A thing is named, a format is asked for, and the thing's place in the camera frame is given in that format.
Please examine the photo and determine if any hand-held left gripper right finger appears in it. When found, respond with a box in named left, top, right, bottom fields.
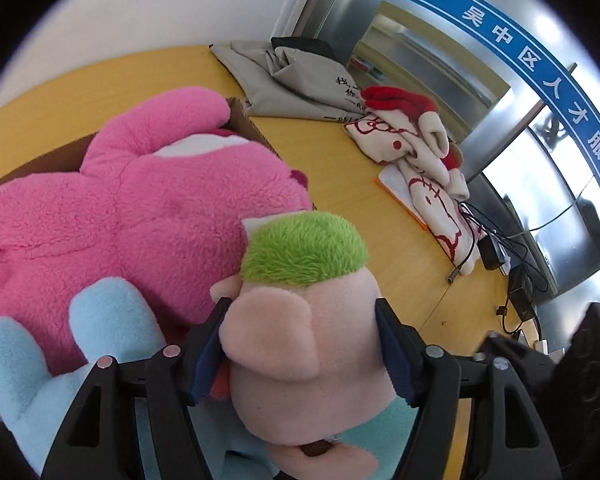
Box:
left=374, top=298, right=563, bottom=480

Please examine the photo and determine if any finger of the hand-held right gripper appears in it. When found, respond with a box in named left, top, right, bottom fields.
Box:
left=472, top=331, right=575, bottom=378

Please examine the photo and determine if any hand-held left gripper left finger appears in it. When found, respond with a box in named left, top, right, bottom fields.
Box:
left=40, top=297, right=232, bottom=480

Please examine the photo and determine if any green-haired plush doll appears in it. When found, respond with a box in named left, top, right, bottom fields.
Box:
left=210, top=211, right=422, bottom=480

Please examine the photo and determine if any large pink plush bear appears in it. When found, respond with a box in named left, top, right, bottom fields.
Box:
left=0, top=86, right=315, bottom=377

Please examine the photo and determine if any light blue plush toy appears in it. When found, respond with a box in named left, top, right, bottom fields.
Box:
left=0, top=277, right=281, bottom=480

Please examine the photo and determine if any brown cardboard box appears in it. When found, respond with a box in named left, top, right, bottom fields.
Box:
left=0, top=96, right=315, bottom=212

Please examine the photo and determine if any black power adapter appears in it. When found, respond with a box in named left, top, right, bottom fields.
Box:
left=506, top=266, right=539, bottom=322
left=479, top=235, right=512, bottom=272

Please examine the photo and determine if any white mat with orange edge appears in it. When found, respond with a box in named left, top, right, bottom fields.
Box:
left=377, top=164, right=431, bottom=232

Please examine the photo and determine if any cream and red plush garment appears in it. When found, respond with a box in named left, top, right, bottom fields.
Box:
left=343, top=85, right=482, bottom=277

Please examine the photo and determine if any grey fabric bag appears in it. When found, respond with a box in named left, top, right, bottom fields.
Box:
left=210, top=39, right=377, bottom=124

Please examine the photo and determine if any blue banner strip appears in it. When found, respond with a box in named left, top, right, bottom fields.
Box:
left=336, top=0, right=600, bottom=188

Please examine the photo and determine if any black cable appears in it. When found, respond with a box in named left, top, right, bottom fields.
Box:
left=455, top=199, right=598, bottom=273

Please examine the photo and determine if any metal frame glass door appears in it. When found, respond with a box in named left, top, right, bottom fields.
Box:
left=275, top=0, right=600, bottom=321

